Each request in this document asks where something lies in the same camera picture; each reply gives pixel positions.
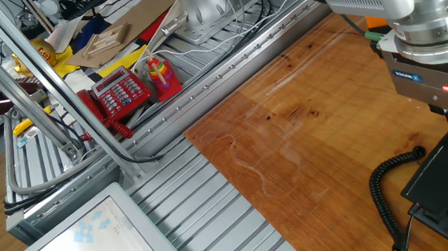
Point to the golden piggy bank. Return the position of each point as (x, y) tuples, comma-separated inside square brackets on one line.
[(44, 51)]

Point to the aluminium frame post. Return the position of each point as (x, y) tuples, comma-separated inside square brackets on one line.
[(14, 92), (44, 75)]

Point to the orange emergency stop button box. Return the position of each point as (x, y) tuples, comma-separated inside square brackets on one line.
[(376, 22)]

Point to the silver metal pedestal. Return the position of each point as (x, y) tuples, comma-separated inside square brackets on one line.
[(202, 3)]

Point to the aluminium rail beam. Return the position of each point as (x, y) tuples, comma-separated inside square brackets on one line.
[(214, 98)]

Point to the silver Schunk gripper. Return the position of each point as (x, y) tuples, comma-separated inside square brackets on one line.
[(417, 82)]

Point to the yellow paper sheet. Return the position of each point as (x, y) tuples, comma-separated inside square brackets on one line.
[(119, 65)]

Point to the red telephone handset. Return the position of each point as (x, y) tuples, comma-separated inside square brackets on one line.
[(88, 104)]

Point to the dark red bowl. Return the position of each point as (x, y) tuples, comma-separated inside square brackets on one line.
[(1, 97)]

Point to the brown cardboard sheet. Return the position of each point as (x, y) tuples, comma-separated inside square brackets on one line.
[(135, 20)]

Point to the small wooden frame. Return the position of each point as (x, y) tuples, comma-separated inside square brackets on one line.
[(105, 39)]

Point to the white teach pendant tablet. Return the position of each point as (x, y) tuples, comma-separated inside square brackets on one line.
[(97, 239)]

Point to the black telephone handset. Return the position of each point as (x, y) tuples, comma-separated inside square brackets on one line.
[(444, 176)]

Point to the red toy telephone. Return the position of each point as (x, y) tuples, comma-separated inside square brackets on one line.
[(123, 93)]

